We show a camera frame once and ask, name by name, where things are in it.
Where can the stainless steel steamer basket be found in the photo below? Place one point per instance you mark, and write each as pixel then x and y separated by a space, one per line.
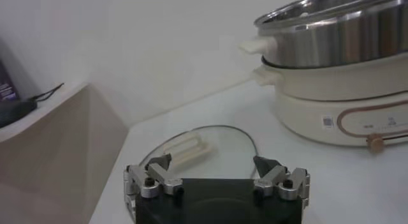
pixel 334 43

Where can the cream electric cooker base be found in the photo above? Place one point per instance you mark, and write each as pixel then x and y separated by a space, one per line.
pixel 303 116

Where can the black laptop with grey keyboard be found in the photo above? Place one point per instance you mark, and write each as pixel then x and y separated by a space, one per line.
pixel 6 88

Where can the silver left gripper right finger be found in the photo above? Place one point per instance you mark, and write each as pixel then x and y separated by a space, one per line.
pixel 271 177

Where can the white side table with mouse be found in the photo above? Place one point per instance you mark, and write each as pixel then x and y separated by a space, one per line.
pixel 32 132

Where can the black computer mouse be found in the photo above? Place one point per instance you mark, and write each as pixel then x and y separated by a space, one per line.
pixel 16 112

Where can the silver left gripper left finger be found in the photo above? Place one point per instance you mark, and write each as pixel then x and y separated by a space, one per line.
pixel 159 177

